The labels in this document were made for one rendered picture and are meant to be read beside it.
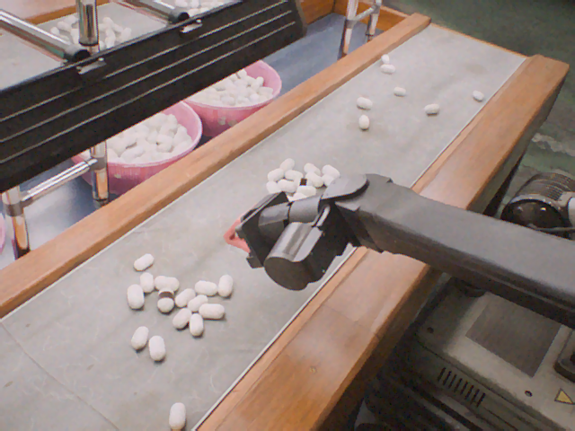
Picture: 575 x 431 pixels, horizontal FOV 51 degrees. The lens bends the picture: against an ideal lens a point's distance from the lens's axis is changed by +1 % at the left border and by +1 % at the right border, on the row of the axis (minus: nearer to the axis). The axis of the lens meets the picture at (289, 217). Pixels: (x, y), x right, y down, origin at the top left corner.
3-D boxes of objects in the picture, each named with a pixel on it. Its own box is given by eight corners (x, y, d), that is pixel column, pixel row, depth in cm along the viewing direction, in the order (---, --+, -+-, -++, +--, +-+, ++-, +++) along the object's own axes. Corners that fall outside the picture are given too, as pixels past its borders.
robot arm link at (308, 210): (359, 214, 76) (336, 180, 73) (339, 252, 71) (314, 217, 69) (318, 223, 80) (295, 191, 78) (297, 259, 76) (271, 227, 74)
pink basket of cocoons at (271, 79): (297, 115, 144) (303, 78, 138) (230, 161, 125) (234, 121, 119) (209, 74, 153) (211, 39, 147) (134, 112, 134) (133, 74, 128)
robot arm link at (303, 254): (402, 226, 72) (370, 171, 68) (370, 298, 65) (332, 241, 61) (324, 237, 80) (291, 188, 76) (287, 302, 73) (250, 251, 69)
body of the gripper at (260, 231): (230, 228, 77) (269, 218, 72) (274, 192, 84) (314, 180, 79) (253, 270, 79) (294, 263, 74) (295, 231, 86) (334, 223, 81)
